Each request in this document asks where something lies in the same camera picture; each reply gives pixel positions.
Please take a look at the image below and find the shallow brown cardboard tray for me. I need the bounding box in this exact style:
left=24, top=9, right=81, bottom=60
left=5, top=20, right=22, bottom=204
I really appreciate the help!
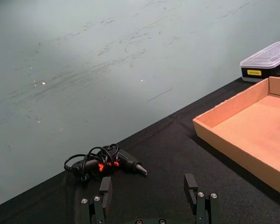
left=192, top=76, right=280, bottom=200

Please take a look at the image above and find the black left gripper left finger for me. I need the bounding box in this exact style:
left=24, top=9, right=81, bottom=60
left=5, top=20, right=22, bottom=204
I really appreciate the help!
left=80, top=176, right=113, bottom=224

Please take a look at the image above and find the black corded glue gun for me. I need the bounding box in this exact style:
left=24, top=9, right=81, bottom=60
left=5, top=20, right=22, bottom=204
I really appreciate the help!
left=63, top=143, right=148, bottom=183

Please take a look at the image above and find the clear plastic case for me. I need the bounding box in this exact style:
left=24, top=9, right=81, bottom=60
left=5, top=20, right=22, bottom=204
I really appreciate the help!
left=239, top=40, right=280, bottom=83

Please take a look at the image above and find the black table cloth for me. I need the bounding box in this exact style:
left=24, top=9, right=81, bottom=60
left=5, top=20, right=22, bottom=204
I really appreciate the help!
left=0, top=77, right=280, bottom=224

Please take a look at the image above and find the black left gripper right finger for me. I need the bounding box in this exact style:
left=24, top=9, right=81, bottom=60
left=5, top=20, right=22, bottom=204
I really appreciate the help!
left=183, top=173, right=221, bottom=224

